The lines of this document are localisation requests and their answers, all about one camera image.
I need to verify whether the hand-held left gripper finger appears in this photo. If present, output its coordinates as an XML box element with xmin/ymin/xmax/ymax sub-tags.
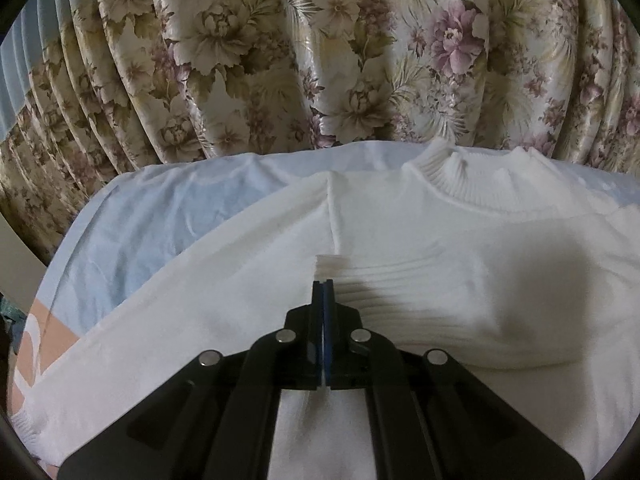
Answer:
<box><xmin>57</xmin><ymin>280</ymin><xmax>326</xmax><ymax>480</ymax></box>
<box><xmin>324</xmin><ymin>280</ymin><xmax>586</xmax><ymax>480</ymax></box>

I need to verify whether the white knit sweater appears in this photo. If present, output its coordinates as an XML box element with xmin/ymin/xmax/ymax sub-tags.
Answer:
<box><xmin>10</xmin><ymin>139</ymin><xmax>640</xmax><ymax>480</ymax></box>

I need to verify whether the blue and orange printed blanket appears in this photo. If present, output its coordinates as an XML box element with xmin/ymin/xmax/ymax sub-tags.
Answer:
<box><xmin>12</xmin><ymin>141</ymin><xmax>640</xmax><ymax>401</ymax></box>

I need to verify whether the floral curtain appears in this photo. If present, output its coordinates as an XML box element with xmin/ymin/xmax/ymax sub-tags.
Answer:
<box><xmin>0</xmin><ymin>0</ymin><xmax>640</xmax><ymax>267</ymax></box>

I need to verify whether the grey cardboard box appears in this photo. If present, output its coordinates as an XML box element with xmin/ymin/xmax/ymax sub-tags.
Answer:
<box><xmin>0</xmin><ymin>214</ymin><xmax>49</xmax><ymax>307</ymax></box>

